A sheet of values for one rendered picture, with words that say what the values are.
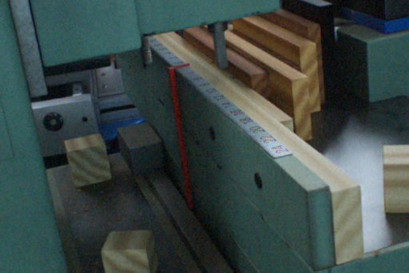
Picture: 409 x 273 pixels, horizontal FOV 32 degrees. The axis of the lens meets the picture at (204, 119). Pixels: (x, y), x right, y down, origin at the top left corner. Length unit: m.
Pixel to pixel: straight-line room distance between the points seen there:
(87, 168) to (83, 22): 0.30
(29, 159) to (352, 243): 0.24
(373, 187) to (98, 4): 0.25
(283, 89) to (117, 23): 0.15
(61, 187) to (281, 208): 0.42
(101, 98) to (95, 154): 0.55
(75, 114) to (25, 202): 0.68
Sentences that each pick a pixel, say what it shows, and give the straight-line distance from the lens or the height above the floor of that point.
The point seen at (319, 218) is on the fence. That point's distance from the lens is 0.43.
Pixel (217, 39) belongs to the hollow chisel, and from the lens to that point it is 0.66.
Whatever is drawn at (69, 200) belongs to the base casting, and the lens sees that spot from 0.81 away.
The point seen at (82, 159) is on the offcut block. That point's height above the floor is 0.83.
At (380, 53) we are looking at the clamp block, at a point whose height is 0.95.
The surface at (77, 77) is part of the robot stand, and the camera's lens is 1.32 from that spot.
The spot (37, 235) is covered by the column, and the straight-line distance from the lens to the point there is 0.57.
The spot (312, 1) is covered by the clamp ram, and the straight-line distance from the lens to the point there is 0.70.
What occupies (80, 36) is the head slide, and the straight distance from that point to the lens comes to 0.57.
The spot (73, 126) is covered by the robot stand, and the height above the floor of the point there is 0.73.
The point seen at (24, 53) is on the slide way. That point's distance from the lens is 0.56.
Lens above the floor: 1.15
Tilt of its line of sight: 21 degrees down
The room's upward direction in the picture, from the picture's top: 7 degrees counter-clockwise
